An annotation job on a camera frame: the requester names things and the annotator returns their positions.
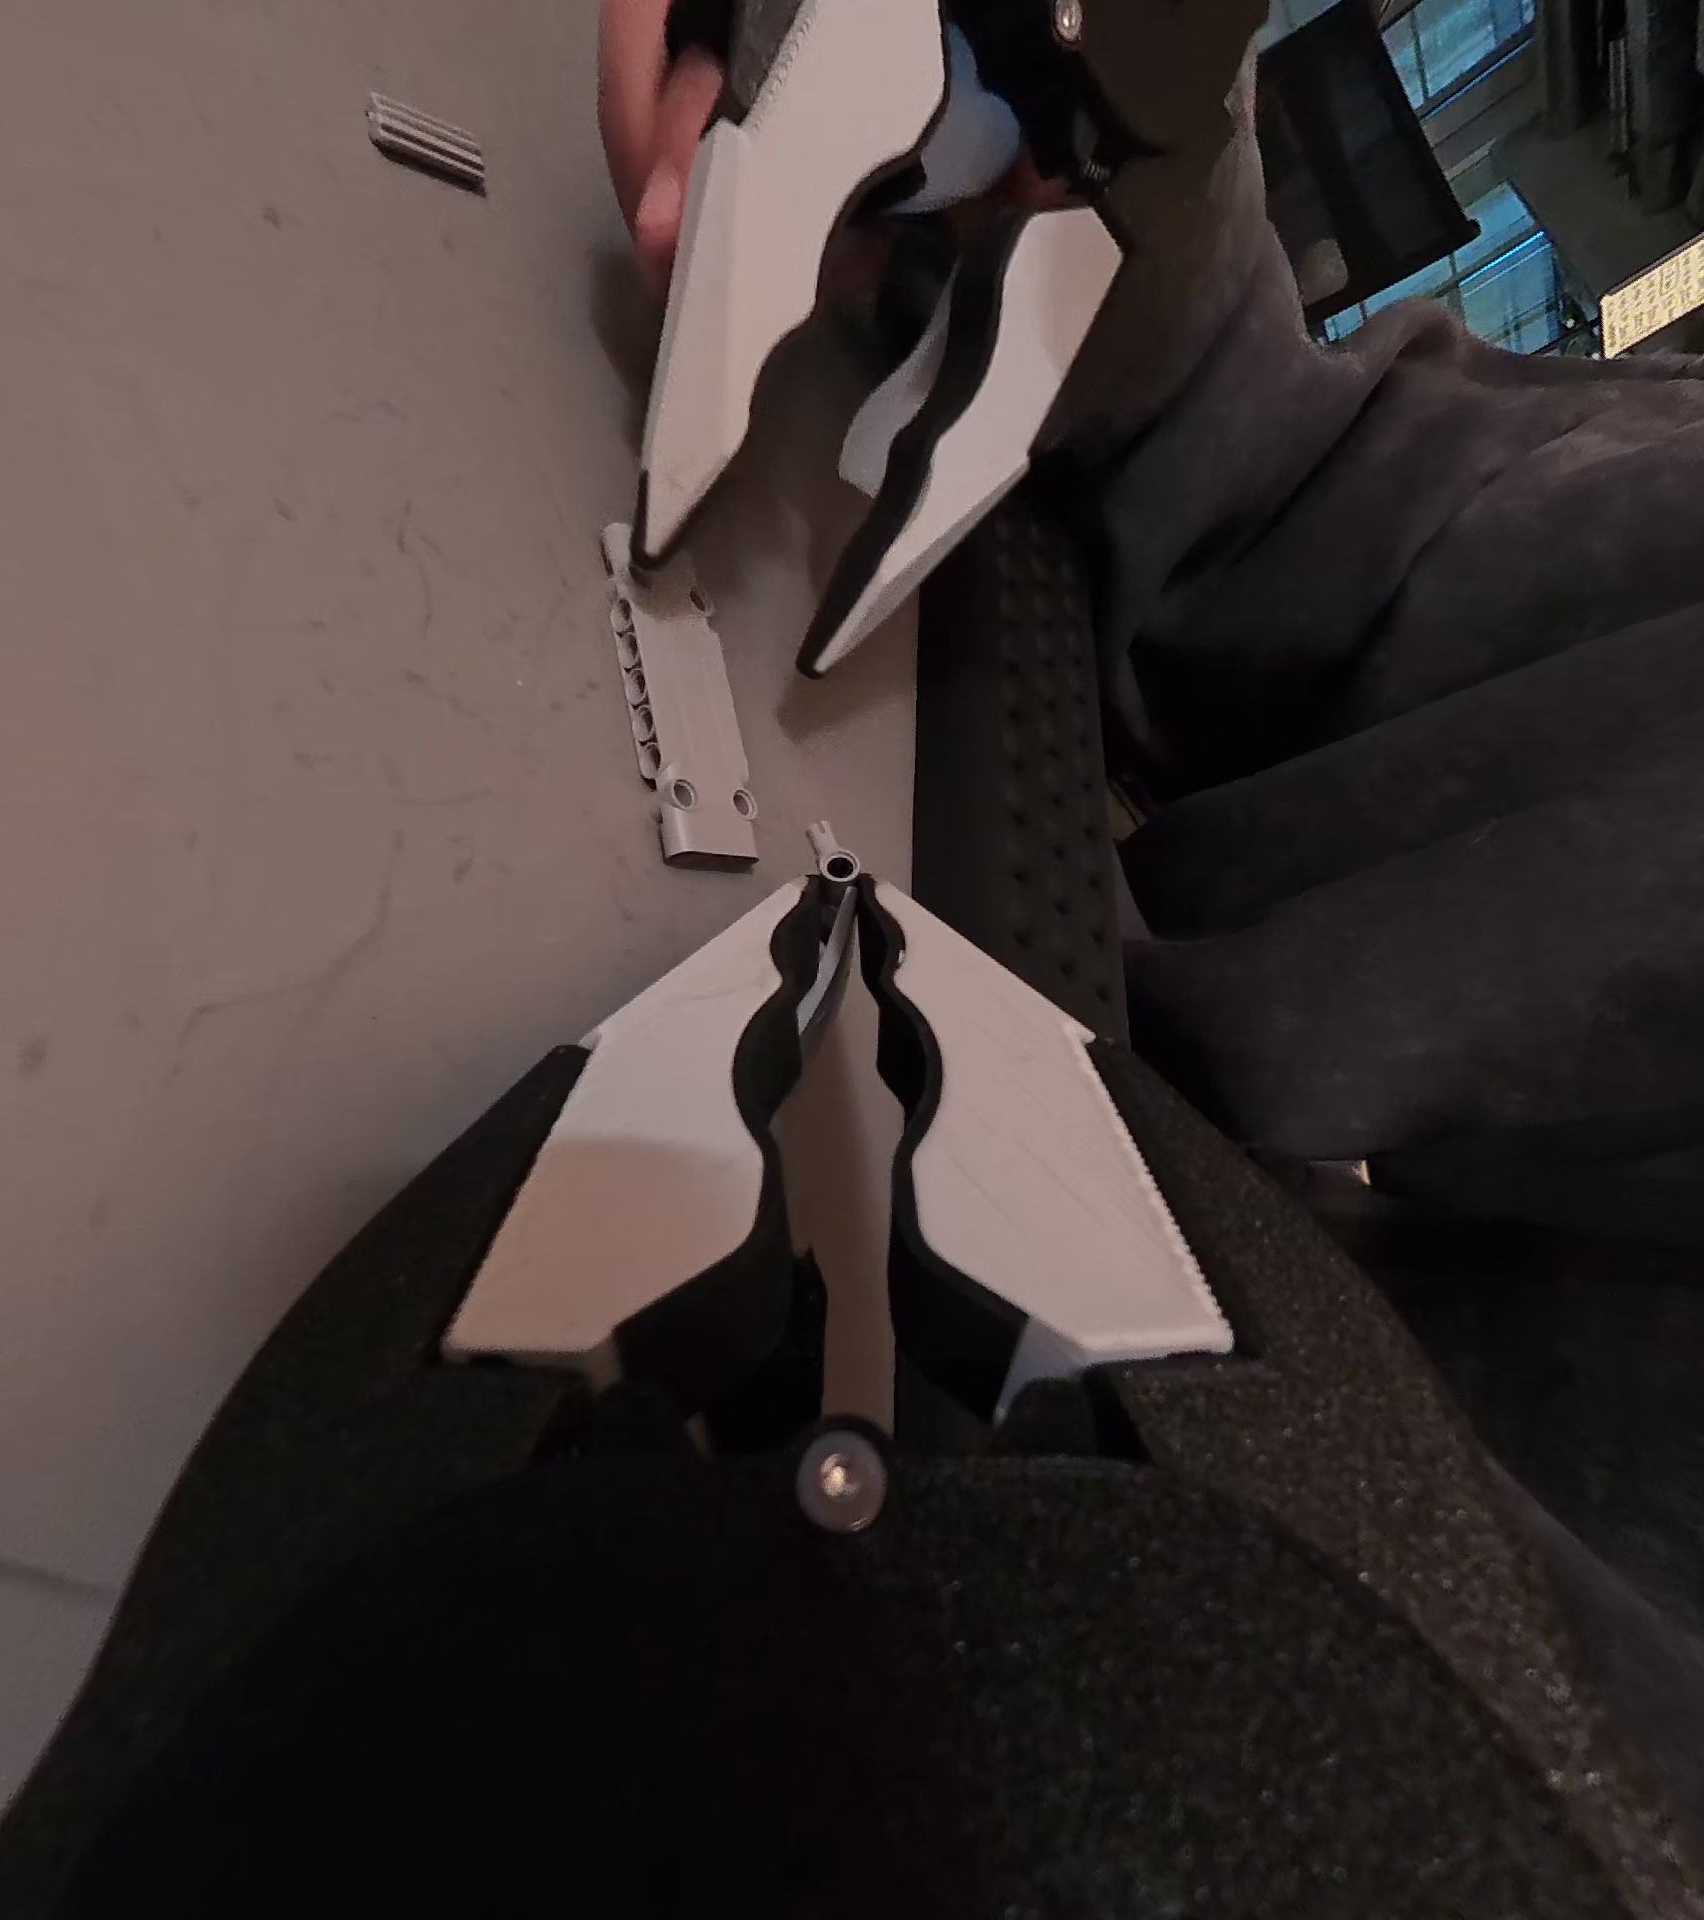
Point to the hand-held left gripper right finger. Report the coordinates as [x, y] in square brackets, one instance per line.
[1055, 1184]

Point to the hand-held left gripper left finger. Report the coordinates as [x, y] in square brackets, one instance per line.
[613, 1184]

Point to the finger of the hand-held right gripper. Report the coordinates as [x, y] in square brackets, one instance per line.
[1003, 404]
[777, 270]

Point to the small grey connector piece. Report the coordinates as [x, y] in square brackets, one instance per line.
[836, 866]

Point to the grey panel with holes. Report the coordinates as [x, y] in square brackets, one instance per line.
[695, 720]

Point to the person's right forearm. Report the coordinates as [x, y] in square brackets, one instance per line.
[1197, 375]

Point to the grey desk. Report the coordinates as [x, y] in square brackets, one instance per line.
[193, 750]

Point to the person's right hand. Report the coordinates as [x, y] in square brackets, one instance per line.
[651, 151]

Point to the black office chair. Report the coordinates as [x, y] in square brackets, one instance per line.
[1347, 151]

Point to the dark perforated foam pad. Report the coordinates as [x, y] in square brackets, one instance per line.
[1017, 750]

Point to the white wall sign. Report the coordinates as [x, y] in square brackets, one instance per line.
[1671, 284]

